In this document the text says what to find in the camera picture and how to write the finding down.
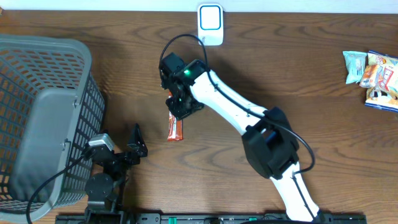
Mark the small orange snack packet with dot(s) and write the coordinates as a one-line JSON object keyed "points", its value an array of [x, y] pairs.
{"points": [[371, 76]]}

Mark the grey plastic shopping basket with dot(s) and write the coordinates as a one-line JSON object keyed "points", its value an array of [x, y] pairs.
{"points": [[51, 107]]}

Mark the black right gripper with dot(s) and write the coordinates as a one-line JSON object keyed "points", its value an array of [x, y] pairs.
{"points": [[178, 114]]}

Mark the white barcode scanner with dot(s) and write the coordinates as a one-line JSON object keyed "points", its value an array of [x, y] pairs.
{"points": [[210, 24]]}

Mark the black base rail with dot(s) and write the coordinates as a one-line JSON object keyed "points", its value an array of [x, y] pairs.
{"points": [[156, 218]]}

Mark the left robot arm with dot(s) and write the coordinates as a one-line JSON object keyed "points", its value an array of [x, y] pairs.
{"points": [[105, 189]]}

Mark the light green wet wipes pack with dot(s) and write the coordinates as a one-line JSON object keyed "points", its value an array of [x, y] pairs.
{"points": [[355, 64]]}

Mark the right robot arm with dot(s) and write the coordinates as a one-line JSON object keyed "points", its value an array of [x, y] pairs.
{"points": [[269, 143]]}

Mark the cream snack bag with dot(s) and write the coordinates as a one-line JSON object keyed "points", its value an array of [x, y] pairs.
{"points": [[383, 95]]}

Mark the long orange snack bar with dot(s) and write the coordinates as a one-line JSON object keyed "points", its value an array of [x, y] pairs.
{"points": [[175, 129]]}

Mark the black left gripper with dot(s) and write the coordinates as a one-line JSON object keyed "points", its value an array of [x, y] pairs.
{"points": [[137, 152]]}

